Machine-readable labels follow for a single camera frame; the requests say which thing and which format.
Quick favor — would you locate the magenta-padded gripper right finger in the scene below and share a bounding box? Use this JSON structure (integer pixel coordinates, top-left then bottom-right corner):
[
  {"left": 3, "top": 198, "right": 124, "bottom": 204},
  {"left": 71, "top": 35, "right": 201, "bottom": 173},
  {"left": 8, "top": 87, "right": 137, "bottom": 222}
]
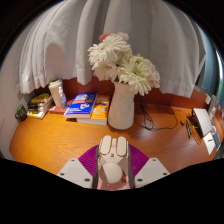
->
[{"left": 127, "top": 143, "right": 171, "bottom": 189}]

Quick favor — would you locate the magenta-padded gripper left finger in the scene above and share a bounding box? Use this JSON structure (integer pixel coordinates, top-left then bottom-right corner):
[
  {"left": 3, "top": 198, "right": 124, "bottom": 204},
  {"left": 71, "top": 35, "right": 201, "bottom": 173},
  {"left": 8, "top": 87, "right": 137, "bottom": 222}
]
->
[{"left": 56, "top": 143, "right": 101, "bottom": 190}]

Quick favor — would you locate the white computer mouse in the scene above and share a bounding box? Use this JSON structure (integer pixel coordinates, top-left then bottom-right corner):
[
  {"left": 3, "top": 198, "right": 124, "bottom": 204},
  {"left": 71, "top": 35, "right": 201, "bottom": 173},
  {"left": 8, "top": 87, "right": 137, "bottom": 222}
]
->
[{"left": 96, "top": 134, "right": 130, "bottom": 185}]

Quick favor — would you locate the dark red book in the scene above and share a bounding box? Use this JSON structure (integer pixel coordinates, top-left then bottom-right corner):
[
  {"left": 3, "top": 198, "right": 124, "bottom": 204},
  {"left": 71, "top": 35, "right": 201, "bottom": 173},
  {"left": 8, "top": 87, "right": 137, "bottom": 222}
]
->
[{"left": 48, "top": 104, "right": 69, "bottom": 115}]

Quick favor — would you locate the orange book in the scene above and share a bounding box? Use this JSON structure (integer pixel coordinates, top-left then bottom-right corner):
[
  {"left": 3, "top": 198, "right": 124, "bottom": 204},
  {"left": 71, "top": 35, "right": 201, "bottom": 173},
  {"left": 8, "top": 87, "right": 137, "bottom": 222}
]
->
[{"left": 76, "top": 94, "right": 111, "bottom": 126}]

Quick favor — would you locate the white and yellow book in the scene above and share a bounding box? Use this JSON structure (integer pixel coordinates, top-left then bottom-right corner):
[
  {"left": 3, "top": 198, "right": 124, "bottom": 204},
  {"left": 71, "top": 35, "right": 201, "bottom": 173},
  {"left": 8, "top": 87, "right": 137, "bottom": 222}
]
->
[{"left": 26, "top": 108, "right": 51, "bottom": 120}]

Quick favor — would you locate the white ceramic vase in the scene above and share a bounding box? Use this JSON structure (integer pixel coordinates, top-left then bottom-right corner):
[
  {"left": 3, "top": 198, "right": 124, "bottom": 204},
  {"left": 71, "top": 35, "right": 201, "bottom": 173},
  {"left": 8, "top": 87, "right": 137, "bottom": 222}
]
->
[{"left": 107, "top": 80, "right": 136, "bottom": 131}]

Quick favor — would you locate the clear spray bottle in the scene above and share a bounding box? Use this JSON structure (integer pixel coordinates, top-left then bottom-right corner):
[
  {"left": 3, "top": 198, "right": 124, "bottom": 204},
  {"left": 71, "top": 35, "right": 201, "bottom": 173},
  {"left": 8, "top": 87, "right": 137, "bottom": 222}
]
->
[{"left": 58, "top": 85, "right": 69, "bottom": 110}]

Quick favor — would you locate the white flat tablet device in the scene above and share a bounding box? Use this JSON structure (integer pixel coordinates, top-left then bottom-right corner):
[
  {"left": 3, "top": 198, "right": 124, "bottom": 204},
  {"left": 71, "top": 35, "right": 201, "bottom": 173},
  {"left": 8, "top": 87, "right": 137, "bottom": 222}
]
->
[{"left": 192, "top": 107, "right": 214, "bottom": 138}]

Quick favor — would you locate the dark green-lined mug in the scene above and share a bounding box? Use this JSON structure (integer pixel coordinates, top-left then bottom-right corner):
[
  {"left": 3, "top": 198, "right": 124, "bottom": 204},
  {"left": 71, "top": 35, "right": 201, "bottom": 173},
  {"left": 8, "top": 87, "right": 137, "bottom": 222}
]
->
[{"left": 14, "top": 104, "right": 28, "bottom": 123}]

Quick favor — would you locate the black and yellow book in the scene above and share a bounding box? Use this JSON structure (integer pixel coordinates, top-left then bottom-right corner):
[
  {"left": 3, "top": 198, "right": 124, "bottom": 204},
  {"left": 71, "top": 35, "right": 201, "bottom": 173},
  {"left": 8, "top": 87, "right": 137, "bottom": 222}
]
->
[{"left": 29, "top": 92, "right": 53, "bottom": 105}]

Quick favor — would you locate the cream tumbler with lid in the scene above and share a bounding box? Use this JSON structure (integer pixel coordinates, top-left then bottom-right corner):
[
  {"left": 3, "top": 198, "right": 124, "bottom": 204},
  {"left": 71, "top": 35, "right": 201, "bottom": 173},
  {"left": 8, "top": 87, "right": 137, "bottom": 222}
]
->
[{"left": 48, "top": 78, "right": 64, "bottom": 108}]

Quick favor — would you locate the white flower bouquet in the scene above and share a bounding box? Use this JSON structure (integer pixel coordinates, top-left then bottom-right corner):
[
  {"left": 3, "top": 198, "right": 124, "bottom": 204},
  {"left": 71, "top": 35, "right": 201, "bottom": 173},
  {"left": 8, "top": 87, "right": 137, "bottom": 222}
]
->
[{"left": 87, "top": 31, "right": 161, "bottom": 97}]

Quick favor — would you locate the dark framed window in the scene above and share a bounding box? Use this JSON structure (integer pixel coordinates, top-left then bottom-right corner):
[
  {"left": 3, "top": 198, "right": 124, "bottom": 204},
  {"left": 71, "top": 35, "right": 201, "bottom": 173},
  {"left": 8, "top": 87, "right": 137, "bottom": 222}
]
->
[{"left": 199, "top": 31, "right": 224, "bottom": 101}]

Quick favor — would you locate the white pleated curtain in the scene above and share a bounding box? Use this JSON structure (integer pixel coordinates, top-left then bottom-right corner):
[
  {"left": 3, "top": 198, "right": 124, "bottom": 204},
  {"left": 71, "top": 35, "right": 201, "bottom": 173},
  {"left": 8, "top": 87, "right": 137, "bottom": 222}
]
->
[{"left": 14, "top": 0, "right": 208, "bottom": 99}]

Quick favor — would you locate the black cable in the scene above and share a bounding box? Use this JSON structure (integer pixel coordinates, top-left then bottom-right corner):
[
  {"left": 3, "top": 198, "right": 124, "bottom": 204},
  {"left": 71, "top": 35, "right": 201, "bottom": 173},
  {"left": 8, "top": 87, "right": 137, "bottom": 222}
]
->
[{"left": 134, "top": 98, "right": 188, "bottom": 132}]

